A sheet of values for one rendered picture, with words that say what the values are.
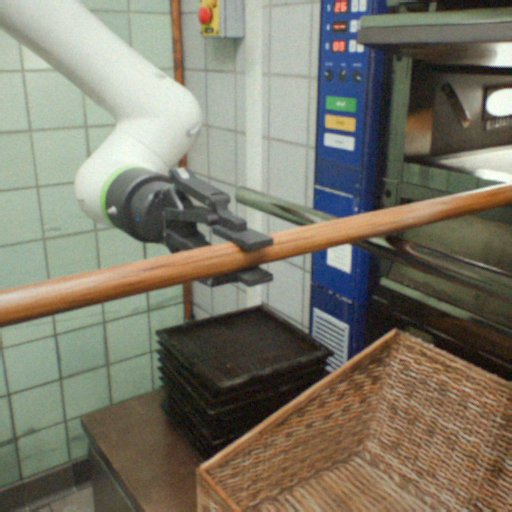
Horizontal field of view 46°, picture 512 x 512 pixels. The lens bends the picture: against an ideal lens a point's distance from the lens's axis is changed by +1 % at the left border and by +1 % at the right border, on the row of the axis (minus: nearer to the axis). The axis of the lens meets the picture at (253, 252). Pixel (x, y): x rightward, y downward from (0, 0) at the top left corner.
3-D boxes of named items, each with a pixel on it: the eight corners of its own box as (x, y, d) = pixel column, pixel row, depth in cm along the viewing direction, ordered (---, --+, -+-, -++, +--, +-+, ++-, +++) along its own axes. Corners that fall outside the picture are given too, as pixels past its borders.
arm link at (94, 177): (105, 230, 94) (48, 189, 88) (152, 168, 96) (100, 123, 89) (142, 254, 83) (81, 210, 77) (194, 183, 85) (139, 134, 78)
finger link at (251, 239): (236, 228, 63) (235, 222, 63) (274, 245, 58) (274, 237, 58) (211, 233, 62) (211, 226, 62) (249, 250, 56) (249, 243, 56)
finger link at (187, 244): (162, 226, 71) (162, 236, 71) (210, 268, 63) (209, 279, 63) (191, 221, 73) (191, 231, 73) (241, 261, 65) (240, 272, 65)
